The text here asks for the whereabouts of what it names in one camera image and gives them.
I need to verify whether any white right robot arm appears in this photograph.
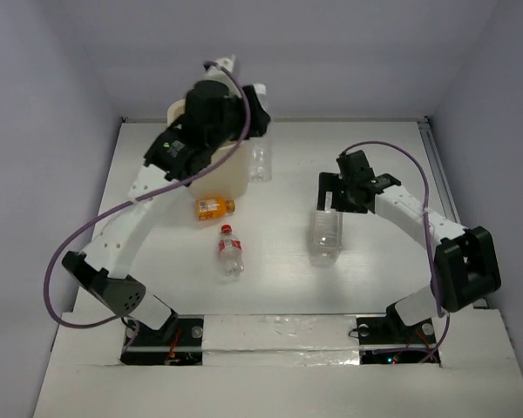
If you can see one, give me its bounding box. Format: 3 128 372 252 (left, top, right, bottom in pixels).
316 151 501 341

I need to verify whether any slim clear white-cap bottle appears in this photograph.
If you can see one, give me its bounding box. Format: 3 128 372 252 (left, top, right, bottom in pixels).
249 83 272 182

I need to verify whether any aluminium side rail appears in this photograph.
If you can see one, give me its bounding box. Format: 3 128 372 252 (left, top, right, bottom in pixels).
418 115 487 310

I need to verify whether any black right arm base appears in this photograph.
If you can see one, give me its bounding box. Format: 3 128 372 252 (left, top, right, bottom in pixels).
348 307 440 366

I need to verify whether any orange juice bottle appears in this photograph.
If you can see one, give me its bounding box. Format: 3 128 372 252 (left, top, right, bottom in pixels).
195 198 235 221

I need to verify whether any silver tape strip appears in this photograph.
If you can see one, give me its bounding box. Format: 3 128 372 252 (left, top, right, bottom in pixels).
201 314 360 367

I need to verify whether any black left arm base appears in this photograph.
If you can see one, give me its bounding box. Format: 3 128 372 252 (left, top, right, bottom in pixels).
119 314 204 366

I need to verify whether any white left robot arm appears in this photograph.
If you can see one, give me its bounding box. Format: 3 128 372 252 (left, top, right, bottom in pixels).
62 80 270 344

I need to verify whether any cream plastic bin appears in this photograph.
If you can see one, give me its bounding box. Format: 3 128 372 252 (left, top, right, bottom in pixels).
166 99 250 199

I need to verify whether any red cap clear bottle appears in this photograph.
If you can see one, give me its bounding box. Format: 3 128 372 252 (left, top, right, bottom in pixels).
218 225 244 277

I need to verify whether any large clear square bottle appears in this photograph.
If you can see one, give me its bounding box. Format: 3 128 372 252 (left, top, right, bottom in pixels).
309 209 343 267

